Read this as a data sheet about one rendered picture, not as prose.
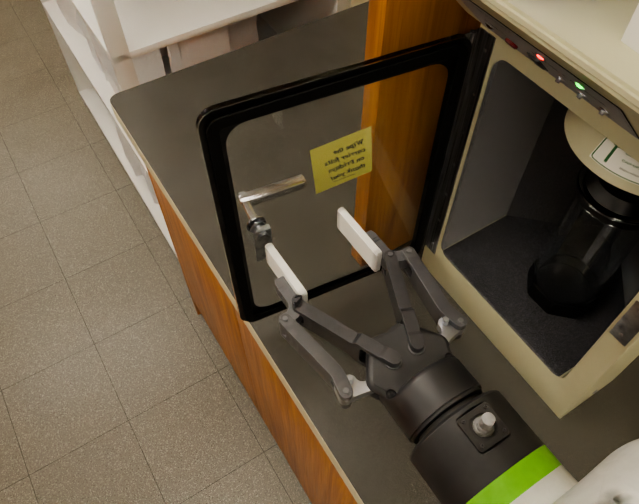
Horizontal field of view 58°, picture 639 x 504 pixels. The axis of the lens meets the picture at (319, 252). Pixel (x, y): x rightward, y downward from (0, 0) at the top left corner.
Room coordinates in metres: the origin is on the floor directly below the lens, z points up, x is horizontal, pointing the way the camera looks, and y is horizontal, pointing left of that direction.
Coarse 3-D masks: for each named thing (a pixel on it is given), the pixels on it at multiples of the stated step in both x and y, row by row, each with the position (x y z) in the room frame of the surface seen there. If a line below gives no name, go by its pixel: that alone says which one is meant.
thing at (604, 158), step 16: (576, 128) 0.46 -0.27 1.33; (592, 128) 0.44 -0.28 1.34; (576, 144) 0.44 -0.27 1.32; (592, 144) 0.43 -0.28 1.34; (608, 144) 0.42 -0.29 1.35; (592, 160) 0.42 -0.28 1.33; (608, 160) 0.41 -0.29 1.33; (624, 160) 0.40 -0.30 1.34; (608, 176) 0.40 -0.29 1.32; (624, 176) 0.39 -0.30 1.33
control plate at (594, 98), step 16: (464, 0) 0.47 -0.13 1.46; (480, 16) 0.48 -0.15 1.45; (496, 32) 0.48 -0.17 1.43; (512, 32) 0.41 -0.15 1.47; (528, 48) 0.41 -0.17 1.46; (544, 64) 0.42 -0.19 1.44; (576, 80) 0.36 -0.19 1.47; (592, 96) 0.36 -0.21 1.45; (608, 112) 0.36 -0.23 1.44; (624, 128) 0.36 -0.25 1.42
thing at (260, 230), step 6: (258, 222) 0.43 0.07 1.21; (252, 228) 0.42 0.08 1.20; (258, 228) 0.42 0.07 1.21; (264, 228) 0.42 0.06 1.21; (270, 228) 0.42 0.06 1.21; (258, 234) 0.41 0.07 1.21; (264, 234) 0.41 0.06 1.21; (270, 234) 0.42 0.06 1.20; (258, 240) 0.41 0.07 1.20; (264, 240) 0.41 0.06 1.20; (270, 240) 0.42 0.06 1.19; (258, 246) 0.41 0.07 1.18; (264, 246) 0.41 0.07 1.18; (258, 252) 0.41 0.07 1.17; (264, 252) 0.41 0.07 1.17; (258, 258) 0.41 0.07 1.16; (264, 258) 0.41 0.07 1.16
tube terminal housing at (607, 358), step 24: (504, 48) 0.52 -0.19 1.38; (528, 72) 0.49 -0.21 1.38; (480, 96) 0.53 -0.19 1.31; (600, 120) 0.41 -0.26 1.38; (624, 144) 0.39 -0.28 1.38; (432, 264) 0.53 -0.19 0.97; (456, 288) 0.48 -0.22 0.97; (480, 312) 0.44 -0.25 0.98; (624, 312) 0.31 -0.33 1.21; (504, 336) 0.39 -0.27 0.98; (528, 360) 0.35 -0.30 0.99; (600, 360) 0.30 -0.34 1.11; (624, 360) 0.31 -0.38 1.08; (552, 384) 0.32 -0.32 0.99; (576, 384) 0.30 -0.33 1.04; (600, 384) 0.31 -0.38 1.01; (552, 408) 0.30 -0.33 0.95
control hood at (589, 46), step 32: (480, 0) 0.42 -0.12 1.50; (512, 0) 0.40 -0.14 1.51; (544, 0) 0.40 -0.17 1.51; (576, 0) 0.40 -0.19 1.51; (608, 0) 0.40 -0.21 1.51; (544, 32) 0.36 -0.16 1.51; (576, 32) 0.36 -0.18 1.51; (608, 32) 0.36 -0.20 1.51; (576, 64) 0.34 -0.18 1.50; (608, 64) 0.32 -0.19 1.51; (608, 96) 0.32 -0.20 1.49
